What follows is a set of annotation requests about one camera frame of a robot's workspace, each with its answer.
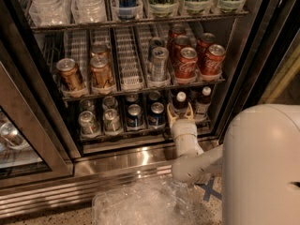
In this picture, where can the silver blue can back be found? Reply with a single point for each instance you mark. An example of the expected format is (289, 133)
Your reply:
(153, 43)

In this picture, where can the clear plastic bottle right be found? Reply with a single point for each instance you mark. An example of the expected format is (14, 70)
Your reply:
(88, 11)

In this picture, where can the silver green can back right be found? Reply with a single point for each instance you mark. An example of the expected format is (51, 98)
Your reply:
(109, 102)

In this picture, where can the silver green can back left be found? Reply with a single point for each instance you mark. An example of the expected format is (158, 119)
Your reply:
(87, 105)

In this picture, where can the clear plastic bottle left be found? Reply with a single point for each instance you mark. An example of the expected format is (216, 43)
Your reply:
(50, 12)

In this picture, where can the blue tape cross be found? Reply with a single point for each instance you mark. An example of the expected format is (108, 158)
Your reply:
(209, 190)

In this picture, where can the red Coca-Cola can middle left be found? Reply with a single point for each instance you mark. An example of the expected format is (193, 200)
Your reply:
(178, 43)

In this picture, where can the red Coca-Cola can front left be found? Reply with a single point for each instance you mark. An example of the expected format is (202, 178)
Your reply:
(186, 63)

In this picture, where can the stainless steel fridge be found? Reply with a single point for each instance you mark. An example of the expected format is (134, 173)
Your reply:
(256, 35)

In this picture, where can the glass fridge door left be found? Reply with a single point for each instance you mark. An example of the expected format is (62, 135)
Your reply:
(44, 157)

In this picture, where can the blue Pepsi can back right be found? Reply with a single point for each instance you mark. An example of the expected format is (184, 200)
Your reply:
(153, 97)

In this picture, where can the silver green can front left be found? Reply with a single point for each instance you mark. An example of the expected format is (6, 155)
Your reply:
(88, 123)

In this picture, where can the blue Pepsi can front left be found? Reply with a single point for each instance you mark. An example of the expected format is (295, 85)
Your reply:
(134, 116)

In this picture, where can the silver green can front right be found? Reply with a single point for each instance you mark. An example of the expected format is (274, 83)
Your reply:
(111, 120)

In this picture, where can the blue Pepsi can back left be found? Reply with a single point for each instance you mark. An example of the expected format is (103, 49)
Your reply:
(132, 99)

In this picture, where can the gold brown can back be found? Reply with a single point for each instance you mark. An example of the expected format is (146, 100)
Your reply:
(100, 49)

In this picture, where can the clear plastic bin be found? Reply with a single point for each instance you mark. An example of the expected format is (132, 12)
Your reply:
(156, 201)

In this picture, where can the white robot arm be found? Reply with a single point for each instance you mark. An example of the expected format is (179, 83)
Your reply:
(259, 163)

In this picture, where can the brown bottle white cap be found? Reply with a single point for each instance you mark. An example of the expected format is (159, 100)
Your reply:
(201, 100)
(180, 104)

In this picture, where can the red Coca-Cola can back right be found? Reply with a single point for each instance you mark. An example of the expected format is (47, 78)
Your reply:
(204, 41)

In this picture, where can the blue Pepsi can front right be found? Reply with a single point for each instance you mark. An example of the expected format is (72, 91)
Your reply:
(156, 116)

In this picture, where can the gold brown can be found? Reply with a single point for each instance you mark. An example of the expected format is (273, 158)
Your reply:
(101, 71)
(70, 74)
(100, 49)

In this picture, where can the gold brown can far left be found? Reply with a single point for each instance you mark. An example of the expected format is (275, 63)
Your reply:
(70, 74)

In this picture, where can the red Coca-Cola can front right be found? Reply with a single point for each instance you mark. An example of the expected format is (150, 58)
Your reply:
(212, 60)

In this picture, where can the red coca-cola can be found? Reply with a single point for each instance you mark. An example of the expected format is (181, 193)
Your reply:
(178, 43)
(212, 60)
(204, 41)
(186, 63)
(176, 30)

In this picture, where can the silver can behind glass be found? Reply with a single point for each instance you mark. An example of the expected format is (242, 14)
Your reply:
(12, 135)

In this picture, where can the blue pepsi can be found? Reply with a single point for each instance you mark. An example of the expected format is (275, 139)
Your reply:
(153, 97)
(134, 116)
(156, 116)
(132, 99)

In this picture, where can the clear plastic bottle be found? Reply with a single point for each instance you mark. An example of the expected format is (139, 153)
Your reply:
(88, 11)
(50, 12)

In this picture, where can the gold brown can front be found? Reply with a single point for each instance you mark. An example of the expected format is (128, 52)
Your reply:
(101, 71)

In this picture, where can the empty white shelf tray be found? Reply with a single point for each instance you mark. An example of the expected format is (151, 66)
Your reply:
(129, 67)

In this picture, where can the red Coca-Cola can back left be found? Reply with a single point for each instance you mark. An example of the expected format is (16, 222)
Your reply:
(176, 30)

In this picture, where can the silver green can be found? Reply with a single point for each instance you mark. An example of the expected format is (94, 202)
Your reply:
(109, 102)
(88, 123)
(111, 120)
(87, 105)

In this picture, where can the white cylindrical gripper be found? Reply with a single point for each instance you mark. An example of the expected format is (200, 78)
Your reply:
(184, 127)

